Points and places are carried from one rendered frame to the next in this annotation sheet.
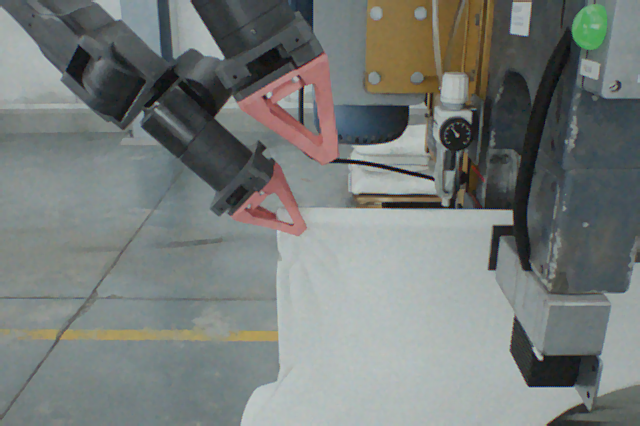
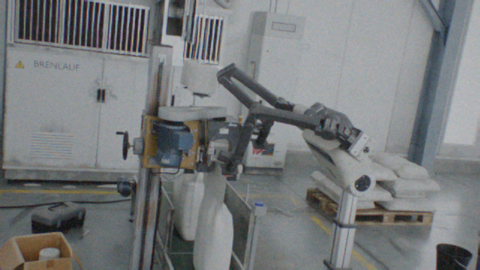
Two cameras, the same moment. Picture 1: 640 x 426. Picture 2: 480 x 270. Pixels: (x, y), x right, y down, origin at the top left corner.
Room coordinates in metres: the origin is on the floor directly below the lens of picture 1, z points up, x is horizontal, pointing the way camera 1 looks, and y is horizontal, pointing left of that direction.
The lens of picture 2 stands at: (1.57, 2.88, 1.92)
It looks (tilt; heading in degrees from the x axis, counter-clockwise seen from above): 11 degrees down; 251
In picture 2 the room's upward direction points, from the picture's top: 7 degrees clockwise
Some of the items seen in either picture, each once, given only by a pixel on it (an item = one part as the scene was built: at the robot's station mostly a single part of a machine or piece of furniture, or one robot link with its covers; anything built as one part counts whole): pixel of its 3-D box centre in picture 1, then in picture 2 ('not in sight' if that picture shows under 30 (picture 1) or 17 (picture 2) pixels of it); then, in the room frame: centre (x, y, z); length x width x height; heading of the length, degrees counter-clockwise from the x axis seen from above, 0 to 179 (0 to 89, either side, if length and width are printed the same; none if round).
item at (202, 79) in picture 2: not in sight; (202, 78); (0.80, -0.08, 1.61); 0.17 x 0.17 x 0.17
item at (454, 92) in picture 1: (455, 142); (211, 153); (0.67, -0.16, 1.14); 0.05 x 0.04 x 0.16; 0
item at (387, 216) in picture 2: not in sight; (367, 205); (-1.94, -2.25, 0.07); 1.20 x 0.82 x 0.14; 2
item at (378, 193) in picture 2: not in sight; (358, 190); (-1.65, -2.04, 0.32); 0.66 x 0.43 x 0.15; 2
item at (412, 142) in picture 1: (407, 139); not in sight; (3.52, -0.53, 0.44); 0.66 x 0.42 x 0.14; 86
